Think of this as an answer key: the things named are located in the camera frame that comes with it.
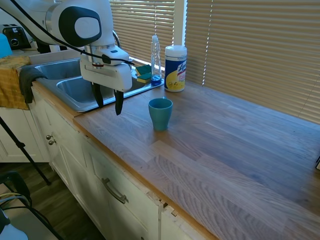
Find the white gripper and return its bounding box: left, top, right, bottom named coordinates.
left=79, top=46, right=133, bottom=116

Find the teal ceramic mug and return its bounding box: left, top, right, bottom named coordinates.
left=148, top=97, right=174, bottom=132

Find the stainless steel double sink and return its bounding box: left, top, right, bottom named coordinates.
left=33, top=57, right=166, bottom=113

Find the chrome sink faucet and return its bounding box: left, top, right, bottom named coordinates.
left=112, top=29, right=122, bottom=50

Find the green and yellow sponge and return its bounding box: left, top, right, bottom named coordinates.
left=136, top=72, right=152, bottom=85
left=135, top=64, right=153, bottom=76

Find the clear Dawn dish soap bottle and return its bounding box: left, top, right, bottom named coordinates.
left=150, top=35, right=162, bottom=87

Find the yellow Lysol wipes canister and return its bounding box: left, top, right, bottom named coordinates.
left=163, top=44, right=188, bottom=93

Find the white base cabinet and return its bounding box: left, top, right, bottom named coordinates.
left=0, top=87, right=201, bottom=240

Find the tan window blind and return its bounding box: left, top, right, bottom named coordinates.
left=108, top=0, right=176, bottom=67
left=184, top=0, right=320, bottom=125

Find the grey dish cloth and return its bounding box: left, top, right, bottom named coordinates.
left=18, top=65, right=49, bottom=105

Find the black tripod leg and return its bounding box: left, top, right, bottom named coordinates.
left=0, top=115, right=52, bottom=187

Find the yellow patterned towel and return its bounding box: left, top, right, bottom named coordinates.
left=0, top=55, right=32, bottom=111

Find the black toaster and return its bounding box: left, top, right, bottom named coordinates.
left=1, top=23, right=32, bottom=50

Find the blue plastic object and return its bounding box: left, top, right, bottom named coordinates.
left=0, top=33, right=14, bottom=59

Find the metal bar drawer handle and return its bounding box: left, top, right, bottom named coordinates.
left=100, top=177, right=129, bottom=205

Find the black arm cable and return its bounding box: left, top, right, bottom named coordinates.
left=9, top=0, right=136, bottom=66

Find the black cart frame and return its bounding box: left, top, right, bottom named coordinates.
left=0, top=171, right=63, bottom=240

